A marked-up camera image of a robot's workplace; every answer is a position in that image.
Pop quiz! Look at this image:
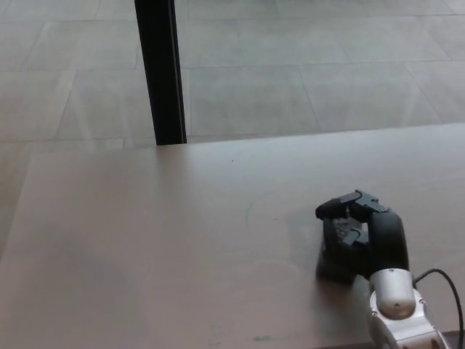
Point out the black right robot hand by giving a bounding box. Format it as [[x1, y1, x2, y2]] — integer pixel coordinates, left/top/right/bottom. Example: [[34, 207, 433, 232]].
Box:
[[315, 188, 411, 282]]

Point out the dark grey whiteboard eraser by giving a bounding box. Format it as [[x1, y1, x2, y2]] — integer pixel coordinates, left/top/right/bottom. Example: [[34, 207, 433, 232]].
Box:
[[315, 217, 361, 284]]

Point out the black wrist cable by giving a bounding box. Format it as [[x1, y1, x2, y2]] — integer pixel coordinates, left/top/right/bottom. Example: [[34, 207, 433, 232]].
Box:
[[413, 268, 464, 349]]

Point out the black vertical metal post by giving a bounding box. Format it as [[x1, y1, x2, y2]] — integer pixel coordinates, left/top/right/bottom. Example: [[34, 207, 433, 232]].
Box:
[[134, 0, 188, 147]]

